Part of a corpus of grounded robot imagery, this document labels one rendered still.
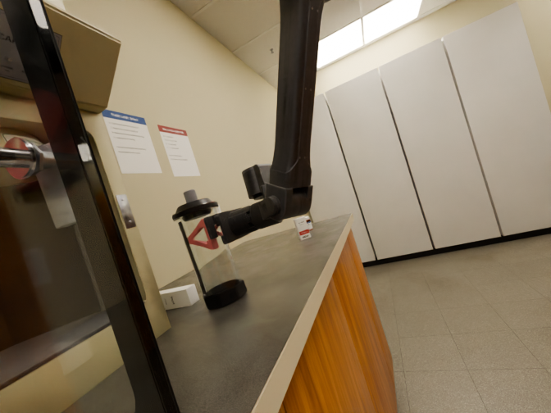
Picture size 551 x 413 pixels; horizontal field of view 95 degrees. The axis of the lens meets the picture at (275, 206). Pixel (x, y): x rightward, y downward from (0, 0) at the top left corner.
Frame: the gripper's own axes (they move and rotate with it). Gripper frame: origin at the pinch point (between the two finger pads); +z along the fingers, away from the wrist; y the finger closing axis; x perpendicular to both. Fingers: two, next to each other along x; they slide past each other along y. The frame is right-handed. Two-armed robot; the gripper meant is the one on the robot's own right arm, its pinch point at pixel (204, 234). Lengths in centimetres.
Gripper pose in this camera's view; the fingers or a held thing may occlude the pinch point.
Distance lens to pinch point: 62.3
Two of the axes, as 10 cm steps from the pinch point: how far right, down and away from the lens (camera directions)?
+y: -3.6, 1.2, -9.3
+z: -8.7, 3.1, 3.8
